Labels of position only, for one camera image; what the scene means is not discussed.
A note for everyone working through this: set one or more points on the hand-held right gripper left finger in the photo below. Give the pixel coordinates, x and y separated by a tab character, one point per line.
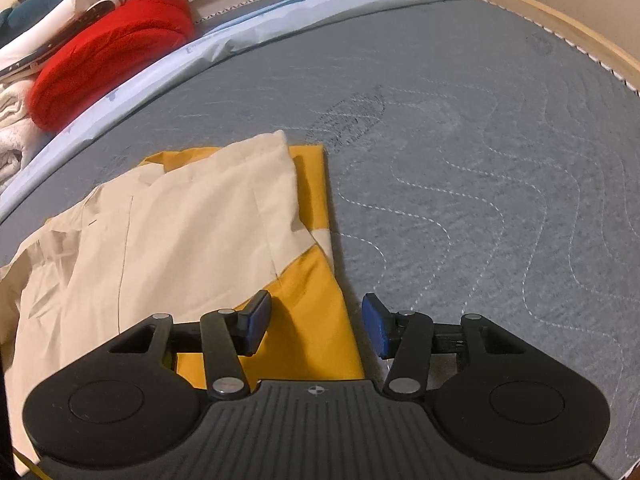
257	322

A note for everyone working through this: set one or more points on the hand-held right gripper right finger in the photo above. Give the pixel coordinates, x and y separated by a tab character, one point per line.
375	327

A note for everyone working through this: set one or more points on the grey quilted mattress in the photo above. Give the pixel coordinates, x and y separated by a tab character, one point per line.
450	185

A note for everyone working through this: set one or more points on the light blue bed sheet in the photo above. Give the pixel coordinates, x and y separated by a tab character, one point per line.
240	30

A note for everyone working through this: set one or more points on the beige and yellow garment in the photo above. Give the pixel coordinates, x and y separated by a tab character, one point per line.
190	230

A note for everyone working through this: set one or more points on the red fleece cloth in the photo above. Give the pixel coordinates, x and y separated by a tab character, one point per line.
110	55

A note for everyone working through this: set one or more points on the white folded clothes pile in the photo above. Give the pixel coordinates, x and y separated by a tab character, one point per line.
55	25

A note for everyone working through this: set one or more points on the wooden bed frame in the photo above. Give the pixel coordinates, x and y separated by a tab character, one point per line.
575	30

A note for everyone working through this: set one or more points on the beige towel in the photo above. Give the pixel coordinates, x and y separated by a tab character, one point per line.
12	130

